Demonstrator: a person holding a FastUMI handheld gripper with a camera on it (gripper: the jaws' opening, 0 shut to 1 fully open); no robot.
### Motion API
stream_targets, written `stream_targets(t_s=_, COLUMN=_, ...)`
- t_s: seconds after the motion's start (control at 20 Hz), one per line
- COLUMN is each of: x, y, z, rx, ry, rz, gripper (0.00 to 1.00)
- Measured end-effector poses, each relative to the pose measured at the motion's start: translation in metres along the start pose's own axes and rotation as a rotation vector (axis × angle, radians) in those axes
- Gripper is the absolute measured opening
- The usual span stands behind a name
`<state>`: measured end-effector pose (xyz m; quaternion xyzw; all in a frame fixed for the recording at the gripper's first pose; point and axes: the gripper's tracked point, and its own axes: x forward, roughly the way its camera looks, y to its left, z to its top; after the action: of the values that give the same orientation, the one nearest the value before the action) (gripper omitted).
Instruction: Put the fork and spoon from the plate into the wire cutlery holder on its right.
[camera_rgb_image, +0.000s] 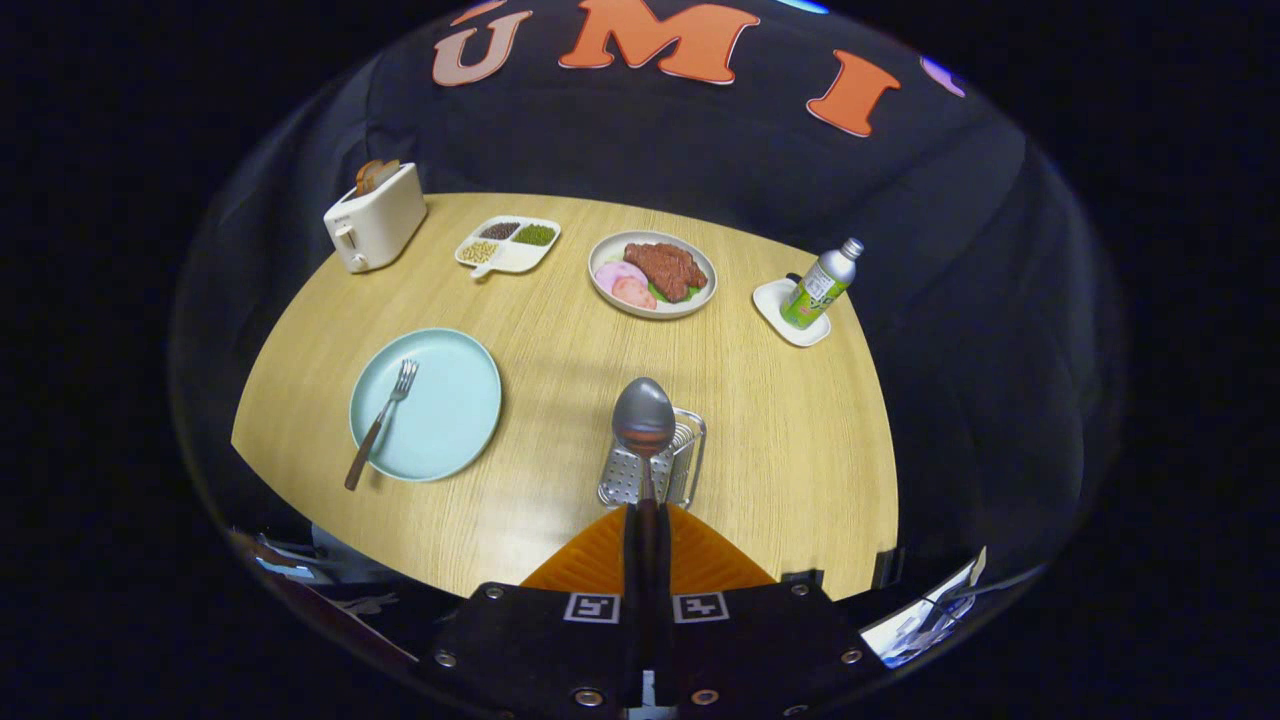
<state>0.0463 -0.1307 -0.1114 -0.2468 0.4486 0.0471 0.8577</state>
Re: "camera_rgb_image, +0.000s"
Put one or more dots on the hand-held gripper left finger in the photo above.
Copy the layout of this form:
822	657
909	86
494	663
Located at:
540	640

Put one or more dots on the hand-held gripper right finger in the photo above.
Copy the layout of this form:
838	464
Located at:
760	640

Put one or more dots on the black table clamp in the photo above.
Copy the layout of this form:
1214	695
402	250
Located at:
888	570
803	577

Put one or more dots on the metal cutlery rack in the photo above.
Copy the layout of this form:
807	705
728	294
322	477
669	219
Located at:
625	480

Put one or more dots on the dark red seat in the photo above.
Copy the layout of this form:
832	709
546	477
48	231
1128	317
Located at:
330	610

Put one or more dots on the light blue plate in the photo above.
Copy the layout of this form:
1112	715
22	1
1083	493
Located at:
445	410

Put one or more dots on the white square coaster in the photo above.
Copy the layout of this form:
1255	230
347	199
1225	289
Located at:
775	305

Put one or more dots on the silver bottle with green label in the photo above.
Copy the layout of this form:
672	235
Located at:
818	290

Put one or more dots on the red pink ham slice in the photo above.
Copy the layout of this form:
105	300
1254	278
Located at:
636	293

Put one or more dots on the green lettuce leaf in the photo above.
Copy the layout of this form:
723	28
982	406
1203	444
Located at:
660	294

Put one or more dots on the pale pink ham slice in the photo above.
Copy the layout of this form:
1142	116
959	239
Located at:
615	272

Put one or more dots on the white divided dish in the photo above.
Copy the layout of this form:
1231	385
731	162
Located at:
515	258

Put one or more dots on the brown steak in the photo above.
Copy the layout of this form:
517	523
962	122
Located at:
665	268

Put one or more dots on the yellow soybeans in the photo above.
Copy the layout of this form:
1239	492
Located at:
480	251

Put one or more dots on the white oval plate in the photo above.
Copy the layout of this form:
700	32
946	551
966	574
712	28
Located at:
610	250

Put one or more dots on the green mung beans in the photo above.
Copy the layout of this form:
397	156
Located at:
536	235

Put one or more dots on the dark red beans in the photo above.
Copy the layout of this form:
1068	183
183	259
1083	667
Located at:
499	231

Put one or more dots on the white toaster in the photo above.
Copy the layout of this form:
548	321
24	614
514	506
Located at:
385	225

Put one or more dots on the toasted bread slice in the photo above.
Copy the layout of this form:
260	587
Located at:
390	170
366	178

